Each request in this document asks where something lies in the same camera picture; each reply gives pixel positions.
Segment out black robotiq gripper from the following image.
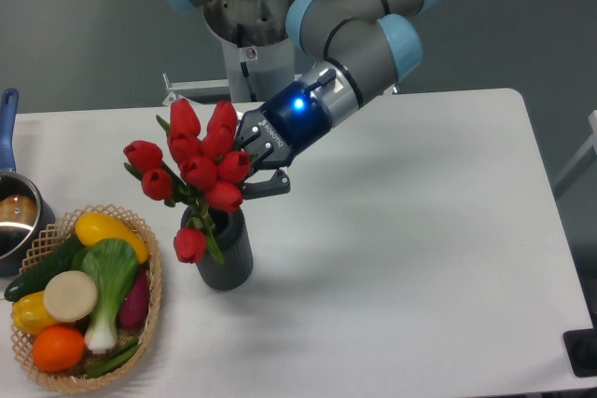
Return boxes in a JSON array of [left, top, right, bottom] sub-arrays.
[[234, 81, 332, 199]]

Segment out red tulip bouquet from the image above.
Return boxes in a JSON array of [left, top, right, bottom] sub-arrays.
[[123, 98, 252, 264]]

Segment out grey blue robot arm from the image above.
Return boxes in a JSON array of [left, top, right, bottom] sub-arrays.
[[168, 0, 438, 199]]

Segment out dark grey ribbed vase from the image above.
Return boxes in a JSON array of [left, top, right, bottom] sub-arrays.
[[174, 207, 254, 291]]

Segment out green bok choy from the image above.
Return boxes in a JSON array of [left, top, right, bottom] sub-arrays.
[[81, 239, 138, 354]]

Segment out purple sweet potato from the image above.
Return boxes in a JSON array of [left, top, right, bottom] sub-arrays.
[[118, 268, 150, 330]]

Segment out woven wicker basket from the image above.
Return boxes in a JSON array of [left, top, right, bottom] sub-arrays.
[[10, 204, 162, 394]]

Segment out dark green cucumber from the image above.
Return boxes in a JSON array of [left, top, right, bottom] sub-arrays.
[[4, 235, 84, 302]]

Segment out green bean pods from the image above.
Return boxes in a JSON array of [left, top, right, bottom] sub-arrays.
[[85, 338, 139, 378]]

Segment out orange fruit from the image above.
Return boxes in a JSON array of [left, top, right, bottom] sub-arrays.
[[32, 324, 86, 373]]

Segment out black device at edge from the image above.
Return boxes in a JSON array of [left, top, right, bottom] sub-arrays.
[[562, 328, 596, 377]]

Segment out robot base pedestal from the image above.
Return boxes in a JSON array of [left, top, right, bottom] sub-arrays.
[[203, 0, 295, 103]]

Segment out white metal mounting frame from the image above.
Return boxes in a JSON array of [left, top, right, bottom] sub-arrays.
[[160, 56, 402, 107]]

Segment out blue handled saucepan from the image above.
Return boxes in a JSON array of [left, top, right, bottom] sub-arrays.
[[1, 88, 55, 277]]

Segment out white frame at right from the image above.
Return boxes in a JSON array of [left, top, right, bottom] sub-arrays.
[[552, 111, 596, 200]]

